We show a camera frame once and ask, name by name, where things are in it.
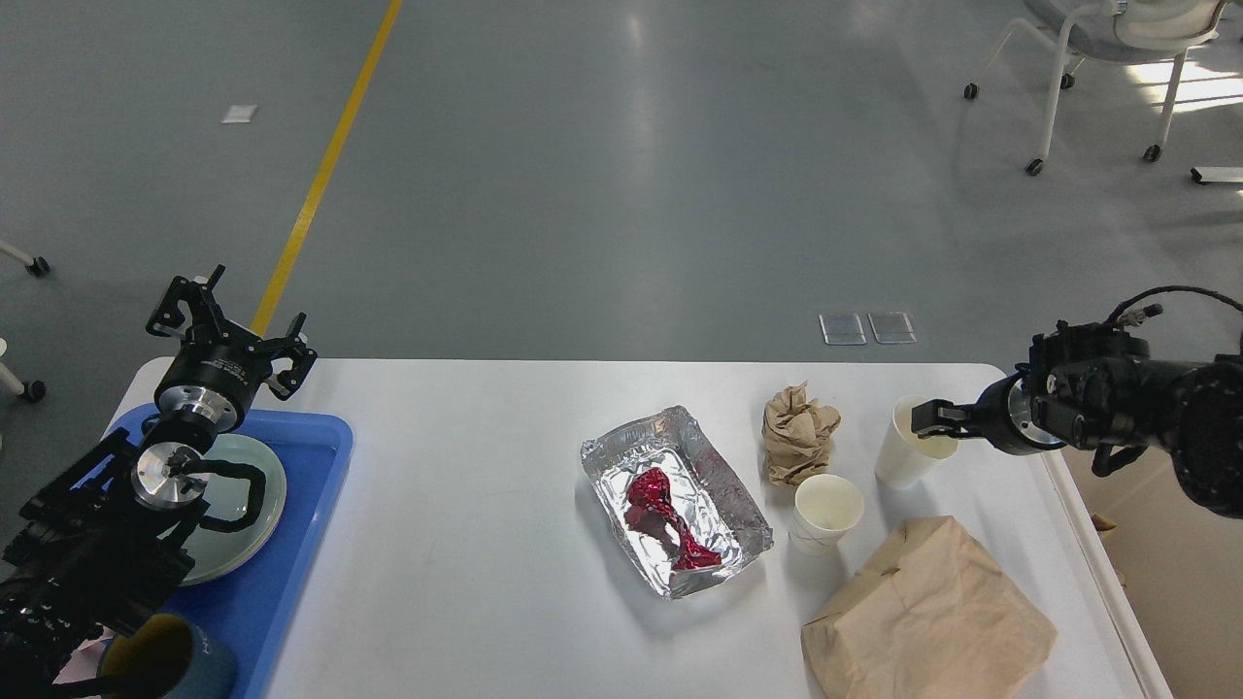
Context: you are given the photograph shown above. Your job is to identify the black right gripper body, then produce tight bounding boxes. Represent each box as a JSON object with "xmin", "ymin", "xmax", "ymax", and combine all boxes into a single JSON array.
[{"xmin": 971, "ymin": 376, "xmax": 1065, "ymax": 456}]

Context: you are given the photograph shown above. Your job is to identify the white paper cup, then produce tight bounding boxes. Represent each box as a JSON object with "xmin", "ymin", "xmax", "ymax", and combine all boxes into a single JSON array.
[
  {"xmin": 789, "ymin": 474, "xmax": 865, "ymax": 553},
  {"xmin": 874, "ymin": 396, "xmax": 958, "ymax": 488}
]

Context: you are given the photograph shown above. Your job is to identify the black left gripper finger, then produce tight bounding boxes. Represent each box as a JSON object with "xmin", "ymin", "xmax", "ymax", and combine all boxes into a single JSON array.
[
  {"xmin": 249, "ymin": 313, "xmax": 317, "ymax": 400},
  {"xmin": 145, "ymin": 265, "xmax": 244, "ymax": 346}
]

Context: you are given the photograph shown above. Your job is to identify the grey floor plate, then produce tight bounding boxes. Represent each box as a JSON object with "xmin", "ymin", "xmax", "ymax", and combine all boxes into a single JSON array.
[
  {"xmin": 820, "ymin": 313, "xmax": 868, "ymax": 347},
  {"xmin": 868, "ymin": 313, "xmax": 919, "ymax": 345}
]

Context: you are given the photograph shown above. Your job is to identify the flat brown paper bag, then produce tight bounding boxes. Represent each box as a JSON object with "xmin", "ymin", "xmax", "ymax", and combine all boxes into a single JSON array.
[{"xmin": 802, "ymin": 515, "xmax": 1058, "ymax": 698}]

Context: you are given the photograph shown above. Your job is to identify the blue plastic tray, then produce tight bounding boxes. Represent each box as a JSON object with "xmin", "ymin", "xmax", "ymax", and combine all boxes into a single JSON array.
[{"xmin": 58, "ymin": 404, "xmax": 354, "ymax": 699}]

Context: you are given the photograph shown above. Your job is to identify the dark teal mug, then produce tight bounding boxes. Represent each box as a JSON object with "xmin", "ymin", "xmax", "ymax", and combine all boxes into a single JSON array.
[{"xmin": 97, "ymin": 612, "xmax": 237, "ymax": 699}]

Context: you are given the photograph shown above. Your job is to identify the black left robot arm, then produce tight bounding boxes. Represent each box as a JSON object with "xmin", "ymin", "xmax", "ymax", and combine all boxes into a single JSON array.
[{"xmin": 1, "ymin": 267, "xmax": 317, "ymax": 698}]

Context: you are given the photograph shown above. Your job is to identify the pink mug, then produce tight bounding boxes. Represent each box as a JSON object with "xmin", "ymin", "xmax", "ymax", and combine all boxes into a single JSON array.
[{"xmin": 53, "ymin": 627, "xmax": 116, "ymax": 684}]

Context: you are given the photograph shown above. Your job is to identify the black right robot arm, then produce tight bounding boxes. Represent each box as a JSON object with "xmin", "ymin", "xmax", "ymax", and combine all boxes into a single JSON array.
[{"xmin": 907, "ymin": 289, "xmax": 1242, "ymax": 520}]

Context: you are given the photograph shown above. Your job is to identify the aluminium foil tray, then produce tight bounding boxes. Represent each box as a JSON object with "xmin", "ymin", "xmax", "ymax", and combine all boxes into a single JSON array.
[{"xmin": 579, "ymin": 405, "xmax": 773, "ymax": 599}]

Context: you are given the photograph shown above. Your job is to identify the light green plate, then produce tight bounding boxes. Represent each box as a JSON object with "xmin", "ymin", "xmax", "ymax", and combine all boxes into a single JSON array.
[{"xmin": 181, "ymin": 434, "xmax": 287, "ymax": 585}]

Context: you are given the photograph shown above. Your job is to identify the white bar on floor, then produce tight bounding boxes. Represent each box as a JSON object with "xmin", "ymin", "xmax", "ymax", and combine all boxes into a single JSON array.
[{"xmin": 1190, "ymin": 165, "xmax": 1243, "ymax": 185}]

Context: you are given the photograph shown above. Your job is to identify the red crumpled wrapper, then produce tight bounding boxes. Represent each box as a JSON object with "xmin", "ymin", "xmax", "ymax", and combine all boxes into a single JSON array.
[{"xmin": 624, "ymin": 468, "xmax": 722, "ymax": 572}]

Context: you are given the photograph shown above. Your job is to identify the white plastic bin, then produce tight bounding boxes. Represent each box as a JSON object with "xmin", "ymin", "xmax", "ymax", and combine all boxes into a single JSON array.
[{"xmin": 1040, "ymin": 442, "xmax": 1243, "ymax": 699}]

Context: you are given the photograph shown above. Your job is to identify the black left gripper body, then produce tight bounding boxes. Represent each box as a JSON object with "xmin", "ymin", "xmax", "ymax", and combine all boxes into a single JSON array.
[{"xmin": 154, "ymin": 345, "xmax": 273, "ymax": 434}]

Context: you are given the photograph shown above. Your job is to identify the brown paper ball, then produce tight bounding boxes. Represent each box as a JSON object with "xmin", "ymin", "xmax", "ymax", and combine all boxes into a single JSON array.
[{"xmin": 759, "ymin": 383, "xmax": 842, "ymax": 488}]

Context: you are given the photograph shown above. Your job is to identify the white office chair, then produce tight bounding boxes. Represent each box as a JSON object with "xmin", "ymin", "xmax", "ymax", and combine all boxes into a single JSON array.
[{"xmin": 963, "ymin": 1, "xmax": 1226, "ymax": 177}]

